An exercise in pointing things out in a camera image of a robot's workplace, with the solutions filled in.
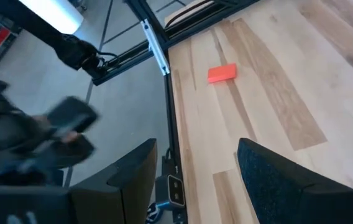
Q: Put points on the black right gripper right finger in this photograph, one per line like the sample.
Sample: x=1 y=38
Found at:
x=288 y=202

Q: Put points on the black handheld device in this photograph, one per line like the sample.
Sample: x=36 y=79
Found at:
x=74 y=115

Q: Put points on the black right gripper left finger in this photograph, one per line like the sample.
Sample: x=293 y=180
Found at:
x=102 y=202

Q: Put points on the person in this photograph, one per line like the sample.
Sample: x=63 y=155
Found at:
x=2 y=140

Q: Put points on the red rectangular wooden block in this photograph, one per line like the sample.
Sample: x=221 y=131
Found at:
x=222 y=73

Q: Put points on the silver frame bracket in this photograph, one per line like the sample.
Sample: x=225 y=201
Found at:
x=156 y=46

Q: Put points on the black table-level camera box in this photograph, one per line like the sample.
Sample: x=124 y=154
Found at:
x=175 y=190

